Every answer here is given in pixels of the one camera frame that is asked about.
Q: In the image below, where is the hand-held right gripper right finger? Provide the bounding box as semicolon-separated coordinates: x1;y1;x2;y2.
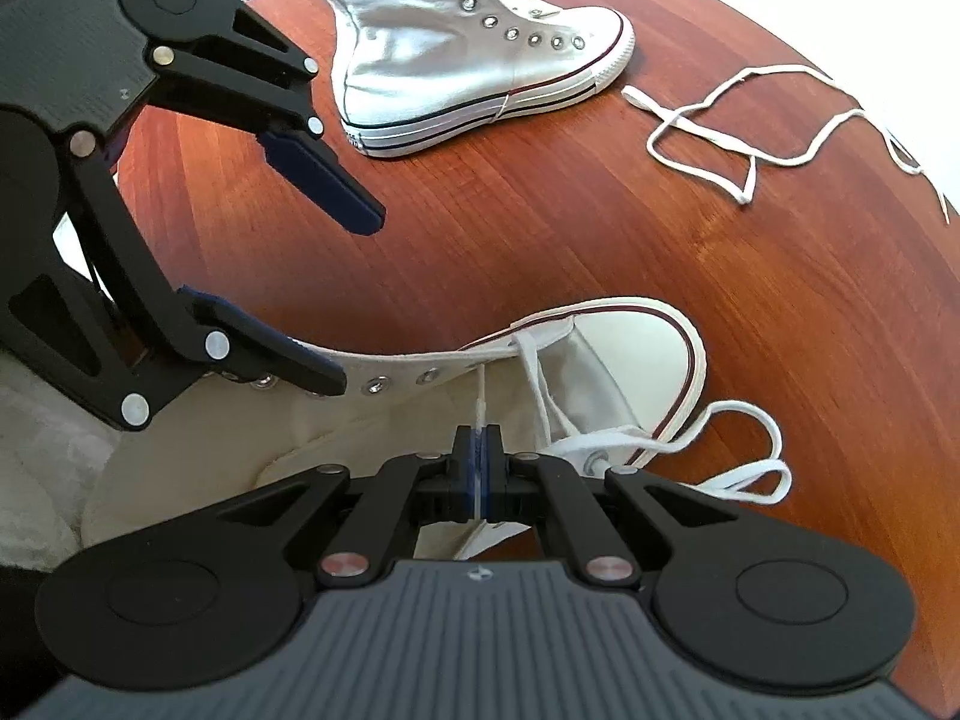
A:
480;424;741;590

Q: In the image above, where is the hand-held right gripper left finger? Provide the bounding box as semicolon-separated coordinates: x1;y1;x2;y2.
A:
214;424;481;590

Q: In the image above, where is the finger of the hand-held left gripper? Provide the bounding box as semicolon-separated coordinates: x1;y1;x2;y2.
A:
0;130;347;432
145;4;389;236

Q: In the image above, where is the white threaded shoelace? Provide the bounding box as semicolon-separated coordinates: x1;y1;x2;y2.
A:
454;334;793;562

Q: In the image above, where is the cream high-top canvas shoe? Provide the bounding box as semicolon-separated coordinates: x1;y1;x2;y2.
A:
79;298;710;563

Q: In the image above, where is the white unlaced high-top shoe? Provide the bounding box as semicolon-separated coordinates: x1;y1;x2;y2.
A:
315;0;636;160

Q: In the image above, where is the loose white shoelace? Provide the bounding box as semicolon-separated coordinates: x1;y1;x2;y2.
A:
622;66;953;226

